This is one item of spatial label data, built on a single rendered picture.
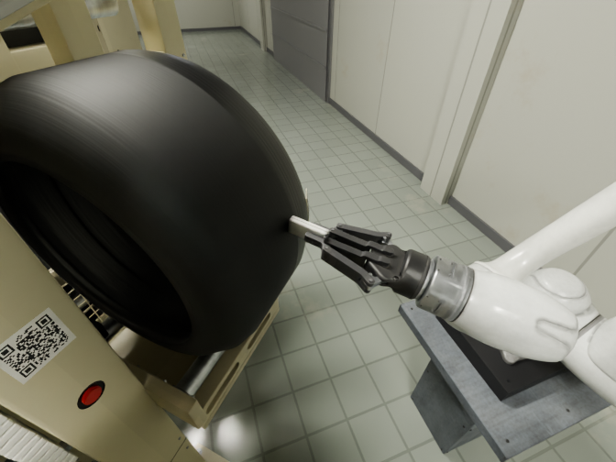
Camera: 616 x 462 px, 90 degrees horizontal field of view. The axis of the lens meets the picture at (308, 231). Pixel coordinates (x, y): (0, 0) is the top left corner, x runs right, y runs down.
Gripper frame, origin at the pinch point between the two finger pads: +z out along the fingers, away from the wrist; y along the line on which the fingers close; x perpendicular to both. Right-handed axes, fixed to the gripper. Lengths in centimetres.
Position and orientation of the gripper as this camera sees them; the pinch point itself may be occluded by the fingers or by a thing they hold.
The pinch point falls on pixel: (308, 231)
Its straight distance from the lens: 53.4
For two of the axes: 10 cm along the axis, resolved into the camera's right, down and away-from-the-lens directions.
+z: -9.0, -3.8, 2.1
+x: -1.3, 7.1, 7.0
